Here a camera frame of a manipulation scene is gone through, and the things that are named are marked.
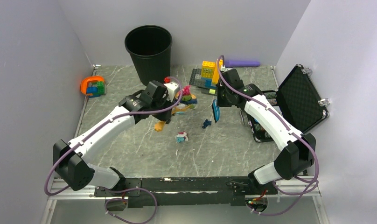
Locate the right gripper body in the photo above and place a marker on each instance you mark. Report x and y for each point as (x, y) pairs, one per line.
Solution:
(223, 99)

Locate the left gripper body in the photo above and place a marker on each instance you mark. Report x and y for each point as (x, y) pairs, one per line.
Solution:
(162, 115)

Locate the orange slotted scoop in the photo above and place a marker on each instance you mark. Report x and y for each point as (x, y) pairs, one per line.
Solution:
(180, 108)

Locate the blue hand brush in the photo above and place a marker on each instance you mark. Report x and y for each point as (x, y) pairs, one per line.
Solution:
(216, 111)

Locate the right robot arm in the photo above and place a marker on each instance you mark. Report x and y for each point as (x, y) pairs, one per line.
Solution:
(296, 149)

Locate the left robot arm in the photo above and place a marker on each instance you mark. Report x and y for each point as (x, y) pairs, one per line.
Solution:
(72, 160)

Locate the long white paper scrap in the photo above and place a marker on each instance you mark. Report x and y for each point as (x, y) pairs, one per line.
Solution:
(183, 134)

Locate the light blue paper scrap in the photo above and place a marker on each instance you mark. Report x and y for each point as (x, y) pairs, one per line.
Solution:
(180, 139)

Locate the green paper scrap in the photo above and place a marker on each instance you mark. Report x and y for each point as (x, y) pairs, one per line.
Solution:
(187, 98)

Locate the yellow blue brick tower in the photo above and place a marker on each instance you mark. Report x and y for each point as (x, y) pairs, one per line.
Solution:
(209, 73)

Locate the small navy paper scrap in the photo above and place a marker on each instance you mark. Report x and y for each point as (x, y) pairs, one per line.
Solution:
(206, 123)

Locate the small magenta paper scrap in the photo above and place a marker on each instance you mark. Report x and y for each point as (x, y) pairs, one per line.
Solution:
(186, 90)

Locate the grey brick baseplate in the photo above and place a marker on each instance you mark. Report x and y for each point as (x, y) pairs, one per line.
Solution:
(195, 80)

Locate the black poker chip case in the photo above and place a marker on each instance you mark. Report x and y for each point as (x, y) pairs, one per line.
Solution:
(298, 101)

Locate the black plastic trash bin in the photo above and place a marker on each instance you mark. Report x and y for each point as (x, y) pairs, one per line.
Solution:
(149, 47)

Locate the orange holder with bricks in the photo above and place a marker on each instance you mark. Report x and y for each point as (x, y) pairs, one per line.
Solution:
(93, 86)

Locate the purple cylindrical handle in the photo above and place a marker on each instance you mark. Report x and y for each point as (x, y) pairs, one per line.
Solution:
(240, 63)

